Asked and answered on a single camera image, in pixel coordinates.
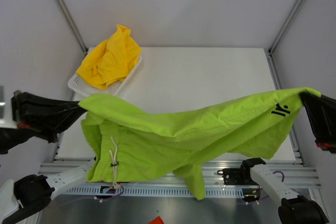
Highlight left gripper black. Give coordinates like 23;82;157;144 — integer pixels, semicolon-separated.
0;87;96;153

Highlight right corner aluminium post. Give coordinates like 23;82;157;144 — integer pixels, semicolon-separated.
268;0;306;55

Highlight orange object at bottom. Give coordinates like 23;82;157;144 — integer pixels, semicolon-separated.
149;216;164;224

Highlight slotted cable duct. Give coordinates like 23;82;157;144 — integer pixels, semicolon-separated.
64;184;244;199

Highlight lime green shorts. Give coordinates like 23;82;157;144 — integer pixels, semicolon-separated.
79;88;321;200

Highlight white plastic basket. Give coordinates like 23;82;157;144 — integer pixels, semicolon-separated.
68;55;143;97

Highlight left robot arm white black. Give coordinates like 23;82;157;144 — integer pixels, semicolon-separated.
1;90;95;223

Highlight yellow shorts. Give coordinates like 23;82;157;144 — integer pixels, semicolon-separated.
76;24;142;90

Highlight left corner aluminium post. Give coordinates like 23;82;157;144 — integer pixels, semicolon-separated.
54;0;88;54

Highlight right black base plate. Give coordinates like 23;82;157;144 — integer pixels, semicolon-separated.
217;168;255;185

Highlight aluminium mounting rail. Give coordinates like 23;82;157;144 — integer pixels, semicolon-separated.
38;159;321;189

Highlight corner aluminium post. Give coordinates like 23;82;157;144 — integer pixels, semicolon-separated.
54;0;88;54
268;0;306;55

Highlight right side aluminium rail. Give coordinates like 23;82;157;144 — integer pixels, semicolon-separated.
266;49;307;167

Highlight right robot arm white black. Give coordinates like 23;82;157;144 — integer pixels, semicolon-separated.
239;92;335;223

